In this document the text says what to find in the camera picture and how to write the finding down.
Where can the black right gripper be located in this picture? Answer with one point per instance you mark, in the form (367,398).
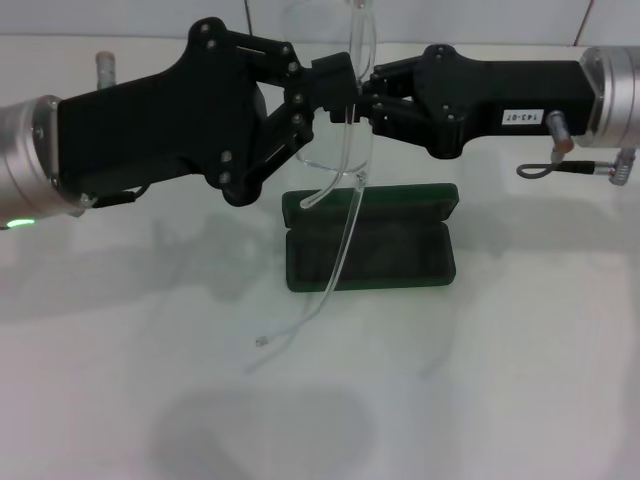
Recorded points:
(500,95)

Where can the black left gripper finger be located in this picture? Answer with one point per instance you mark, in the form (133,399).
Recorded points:
(345,105)
(330,72)

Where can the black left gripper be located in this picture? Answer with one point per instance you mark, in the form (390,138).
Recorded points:
(150,125)

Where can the clear plastic glasses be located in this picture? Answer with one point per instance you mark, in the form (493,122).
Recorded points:
(361,177)

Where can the green glasses case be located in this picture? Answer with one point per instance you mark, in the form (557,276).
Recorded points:
(400,240)

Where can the left wrist silver plug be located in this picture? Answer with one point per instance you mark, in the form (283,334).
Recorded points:
(106,70)

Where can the wrist silver plug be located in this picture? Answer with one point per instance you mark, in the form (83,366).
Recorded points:
(106,70)
(560,130)

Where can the right wrist silver plug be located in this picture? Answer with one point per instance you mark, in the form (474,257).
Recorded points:
(560,130)

